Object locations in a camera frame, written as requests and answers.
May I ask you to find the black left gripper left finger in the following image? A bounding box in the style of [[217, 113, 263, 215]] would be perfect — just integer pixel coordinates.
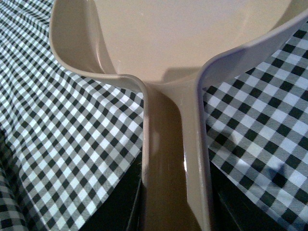
[[81, 154, 142, 231]]

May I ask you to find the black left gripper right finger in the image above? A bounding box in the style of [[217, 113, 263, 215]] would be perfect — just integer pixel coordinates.
[[210, 163, 284, 231]]

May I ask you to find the beige plastic dustpan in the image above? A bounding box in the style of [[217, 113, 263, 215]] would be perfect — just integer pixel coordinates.
[[49, 0, 308, 231]]

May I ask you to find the black white checkered tablecloth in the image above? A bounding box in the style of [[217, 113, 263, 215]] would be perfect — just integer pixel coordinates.
[[0, 0, 308, 231]]

